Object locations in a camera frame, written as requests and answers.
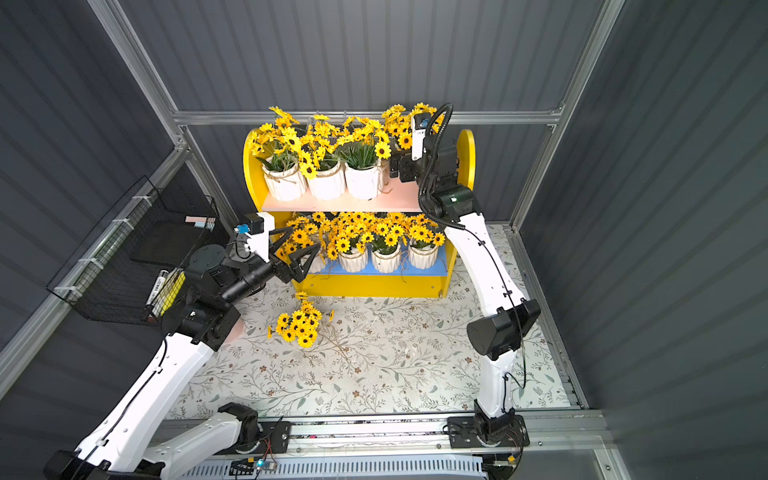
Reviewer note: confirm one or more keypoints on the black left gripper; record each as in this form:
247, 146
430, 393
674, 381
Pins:
274, 257

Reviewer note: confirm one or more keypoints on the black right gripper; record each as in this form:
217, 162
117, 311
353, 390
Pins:
405, 169

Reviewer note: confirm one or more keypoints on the sunflower pot shelf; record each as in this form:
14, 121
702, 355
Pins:
398, 124
275, 146

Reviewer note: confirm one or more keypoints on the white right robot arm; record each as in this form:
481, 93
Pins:
507, 315

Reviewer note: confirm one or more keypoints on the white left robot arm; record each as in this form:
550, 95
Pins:
195, 328

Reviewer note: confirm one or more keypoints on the sunflower pot lower left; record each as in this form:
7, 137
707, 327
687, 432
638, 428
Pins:
312, 224

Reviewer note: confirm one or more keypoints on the sunflower pot lower right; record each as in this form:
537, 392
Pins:
424, 239

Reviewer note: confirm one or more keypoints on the yellow wooden shelf unit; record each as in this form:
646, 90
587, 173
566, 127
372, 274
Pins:
395, 196

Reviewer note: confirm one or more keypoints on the pink sticky note pad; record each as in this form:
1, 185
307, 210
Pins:
201, 222

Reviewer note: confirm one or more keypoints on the pink round object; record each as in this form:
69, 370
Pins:
236, 332

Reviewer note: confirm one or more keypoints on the yellow book in basket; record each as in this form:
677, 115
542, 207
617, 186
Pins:
159, 297

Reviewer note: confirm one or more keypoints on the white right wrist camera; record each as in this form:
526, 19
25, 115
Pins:
419, 130

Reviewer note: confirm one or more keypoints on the black wire wall basket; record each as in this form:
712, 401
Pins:
110, 280

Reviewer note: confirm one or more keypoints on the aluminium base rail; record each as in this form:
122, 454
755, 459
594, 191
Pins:
372, 435

